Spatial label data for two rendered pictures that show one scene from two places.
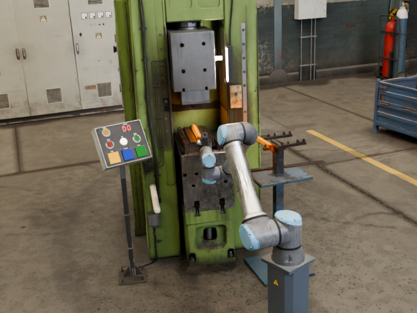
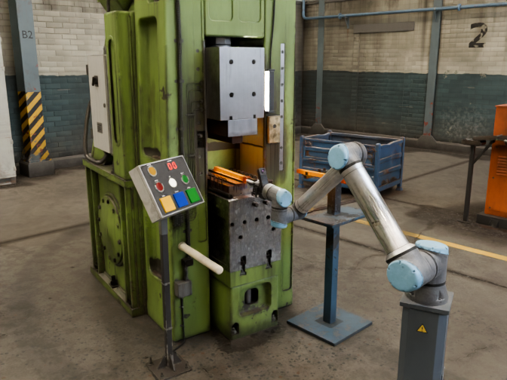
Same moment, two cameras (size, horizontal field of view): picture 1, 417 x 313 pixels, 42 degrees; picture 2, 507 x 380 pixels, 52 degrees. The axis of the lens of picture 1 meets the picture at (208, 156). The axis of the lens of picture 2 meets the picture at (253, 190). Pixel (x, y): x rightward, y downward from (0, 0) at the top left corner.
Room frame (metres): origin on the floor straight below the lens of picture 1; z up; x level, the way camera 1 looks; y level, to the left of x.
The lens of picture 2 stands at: (1.03, 1.29, 1.69)
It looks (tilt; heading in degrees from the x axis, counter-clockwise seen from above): 14 degrees down; 335
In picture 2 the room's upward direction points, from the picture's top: straight up
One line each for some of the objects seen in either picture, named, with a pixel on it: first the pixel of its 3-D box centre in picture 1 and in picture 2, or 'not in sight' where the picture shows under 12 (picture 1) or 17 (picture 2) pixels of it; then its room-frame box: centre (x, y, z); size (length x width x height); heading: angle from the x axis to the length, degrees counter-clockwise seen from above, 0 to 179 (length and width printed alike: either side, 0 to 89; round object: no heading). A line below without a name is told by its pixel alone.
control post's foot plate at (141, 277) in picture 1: (131, 271); (168, 360); (3.59, 0.61, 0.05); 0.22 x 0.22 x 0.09; 8
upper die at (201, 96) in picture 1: (191, 91); (224, 124); (3.95, 0.10, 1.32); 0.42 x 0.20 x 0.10; 8
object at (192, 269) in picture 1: (205, 264); (247, 335); (3.70, 0.07, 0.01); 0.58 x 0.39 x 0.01; 98
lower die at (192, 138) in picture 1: (193, 138); (225, 181); (3.95, 0.10, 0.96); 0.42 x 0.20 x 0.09; 8
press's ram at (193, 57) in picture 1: (195, 57); (229, 82); (3.96, 0.06, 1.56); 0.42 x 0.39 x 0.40; 8
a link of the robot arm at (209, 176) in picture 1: (210, 173); (280, 216); (3.42, 0.00, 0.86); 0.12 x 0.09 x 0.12; 109
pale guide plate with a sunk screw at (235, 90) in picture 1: (236, 96); (273, 129); (3.92, -0.22, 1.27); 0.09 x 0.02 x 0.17; 98
